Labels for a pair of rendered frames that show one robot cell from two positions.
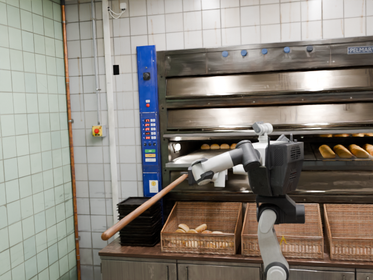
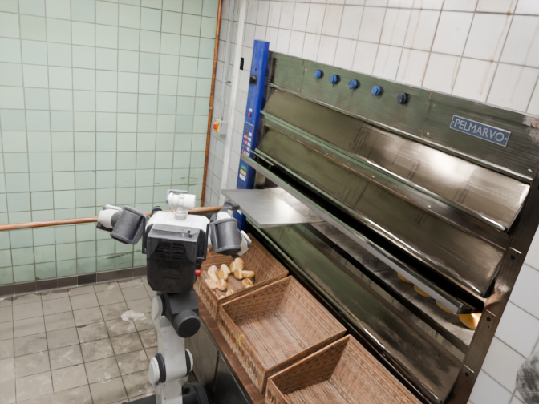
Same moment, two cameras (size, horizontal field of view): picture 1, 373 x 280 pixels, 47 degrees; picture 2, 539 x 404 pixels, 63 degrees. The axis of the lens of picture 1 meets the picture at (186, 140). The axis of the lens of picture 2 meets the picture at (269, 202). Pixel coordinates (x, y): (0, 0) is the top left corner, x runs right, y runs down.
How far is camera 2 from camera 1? 259 cm
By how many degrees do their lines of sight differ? 46
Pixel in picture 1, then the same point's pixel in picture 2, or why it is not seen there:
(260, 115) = (328, 175)
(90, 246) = not seen: hidden behind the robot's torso
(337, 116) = (402, 225)
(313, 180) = (354, 296)
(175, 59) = (281, 66)
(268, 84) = (343, 136)
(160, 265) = not seen: hidden behind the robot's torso
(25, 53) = (145, 32)
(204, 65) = (300, 82)
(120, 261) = not seen: hidden behind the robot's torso
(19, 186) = (117, 159)
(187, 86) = (281, 106)
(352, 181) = (392, 332)
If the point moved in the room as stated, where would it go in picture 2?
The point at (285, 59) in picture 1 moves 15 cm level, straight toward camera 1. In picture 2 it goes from (371, 104) to (347, 103)
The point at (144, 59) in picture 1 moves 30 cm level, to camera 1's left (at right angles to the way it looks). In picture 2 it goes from (256, 58) to (228, 52)
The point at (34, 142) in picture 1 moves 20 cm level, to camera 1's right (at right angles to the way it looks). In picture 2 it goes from (147, 122) to (160, 128)
